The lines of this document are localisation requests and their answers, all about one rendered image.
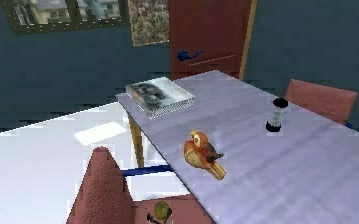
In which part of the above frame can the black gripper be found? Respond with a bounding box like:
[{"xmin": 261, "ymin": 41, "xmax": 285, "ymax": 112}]
[{"xmin": 146, "ymin": 200, "xmax": 174, "ymax": 224}]

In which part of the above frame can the pink upholstered chair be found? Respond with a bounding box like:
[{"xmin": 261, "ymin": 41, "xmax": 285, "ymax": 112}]
[
  {"xmin": 65, "ymin": 145, "xmax": 218, "ymax": 224},
  {"xmin": 284, "ymin": 78, "xmax": 359, "ymax": 131}
]

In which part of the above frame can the orange bird figurine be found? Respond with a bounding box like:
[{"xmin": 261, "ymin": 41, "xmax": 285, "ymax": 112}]
[{"xmin": 182, "ymin": 129, "xmax": 228, "ymax": 182}]

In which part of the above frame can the grey picture book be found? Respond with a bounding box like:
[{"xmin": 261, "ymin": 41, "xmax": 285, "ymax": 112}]
[{"xmin": 125, "ymin": 76, "xmax": 196, "ymax": 120}]

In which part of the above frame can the pale purple dining table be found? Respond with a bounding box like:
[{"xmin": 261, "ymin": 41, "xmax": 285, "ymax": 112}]
[{"xmin": 115, "ymin": 69, "xmax": 359, "ymax": 224}]

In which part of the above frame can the black capped glass shaker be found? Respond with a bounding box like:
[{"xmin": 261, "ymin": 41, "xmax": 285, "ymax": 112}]
[{"xmin": 265, "ymin": 97, "xmax": 290, "ymax": 134}]

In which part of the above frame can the red room door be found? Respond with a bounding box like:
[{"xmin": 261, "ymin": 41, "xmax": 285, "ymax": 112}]
[{"xmin": 168, "ymin": 0, "xmax": 258, "ymax": 81}]

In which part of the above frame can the dark framed window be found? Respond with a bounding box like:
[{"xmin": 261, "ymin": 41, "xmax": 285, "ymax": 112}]
[{"xmin": 0, "ymin": 0, "xmax": 131, "ymax": 35}]

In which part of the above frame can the blue door handle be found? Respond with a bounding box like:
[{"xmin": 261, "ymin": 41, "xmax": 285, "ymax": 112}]
[{"xmin": 177, "ymin": 49, "xmax": 204, "ymax": 63}]

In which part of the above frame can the speckled framed wall picture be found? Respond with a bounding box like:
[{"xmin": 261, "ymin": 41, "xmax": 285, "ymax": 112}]
[{"xmin": 127, "ymin": 0, "xmax": 171, "ymax": 48}]

